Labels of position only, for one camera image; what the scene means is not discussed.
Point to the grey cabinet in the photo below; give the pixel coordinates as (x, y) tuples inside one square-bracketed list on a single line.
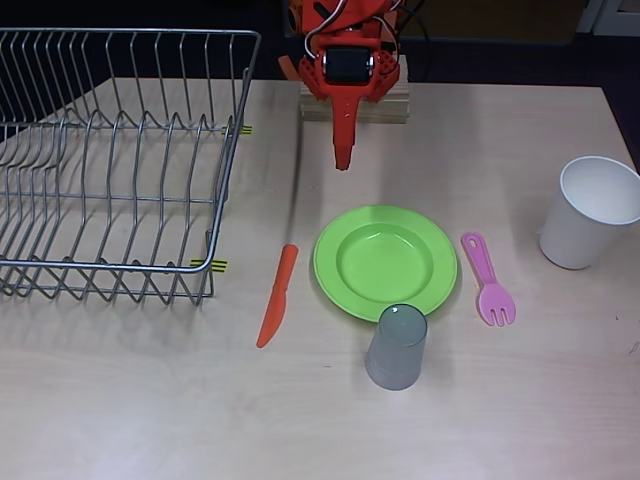
[(605, 20)]

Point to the translucent grey plastic cup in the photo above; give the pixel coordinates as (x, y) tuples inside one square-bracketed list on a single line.
[(395, 360)]

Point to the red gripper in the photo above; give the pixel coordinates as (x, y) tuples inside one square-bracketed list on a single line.
[(346, 65)]

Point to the green plastic plate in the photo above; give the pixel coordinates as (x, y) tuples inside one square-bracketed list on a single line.
[(385, 260)]

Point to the pink plastic fork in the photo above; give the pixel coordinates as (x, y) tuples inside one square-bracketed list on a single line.
[(497, 305)]

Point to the wooden base block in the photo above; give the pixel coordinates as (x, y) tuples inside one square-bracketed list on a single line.
[(385, 112)]

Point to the white paper cup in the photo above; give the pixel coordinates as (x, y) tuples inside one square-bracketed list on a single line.
[(570, 240)]

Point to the orange plastic knife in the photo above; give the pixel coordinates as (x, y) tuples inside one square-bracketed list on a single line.
[(280, 295)]

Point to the red robot arm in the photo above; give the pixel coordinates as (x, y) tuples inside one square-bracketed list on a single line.
[(387, 75)]

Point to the orange table clamp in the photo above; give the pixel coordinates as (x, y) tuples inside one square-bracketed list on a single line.
[(293, 20)]

